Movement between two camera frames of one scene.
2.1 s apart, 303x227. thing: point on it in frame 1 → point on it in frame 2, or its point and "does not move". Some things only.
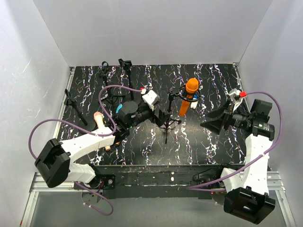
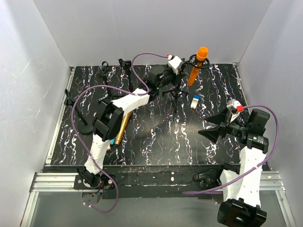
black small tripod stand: (104, 69) does not move
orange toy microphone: (191, 86) → (201, 55)
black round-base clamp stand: (136, 96) does not move
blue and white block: (193, 104) does not move
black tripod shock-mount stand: (171, 94) → (177, 89)
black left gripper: (155, 115) → (183, 70)
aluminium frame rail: (39, 183) does not move
